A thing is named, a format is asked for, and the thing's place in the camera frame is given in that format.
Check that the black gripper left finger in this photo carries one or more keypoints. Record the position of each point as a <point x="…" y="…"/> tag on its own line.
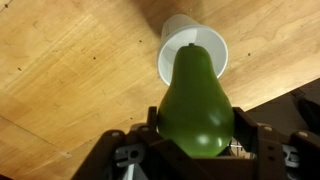
<point x="156" y="156"/>

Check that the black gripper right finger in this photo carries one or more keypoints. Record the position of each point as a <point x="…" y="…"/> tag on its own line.
<point x="270" y="153"/>

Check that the green plastic pear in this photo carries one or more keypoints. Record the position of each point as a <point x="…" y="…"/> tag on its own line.
<point x="195" y="106"/>

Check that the white paper cup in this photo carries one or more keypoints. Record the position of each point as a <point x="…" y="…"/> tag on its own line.
<point x="206" y="36"/>

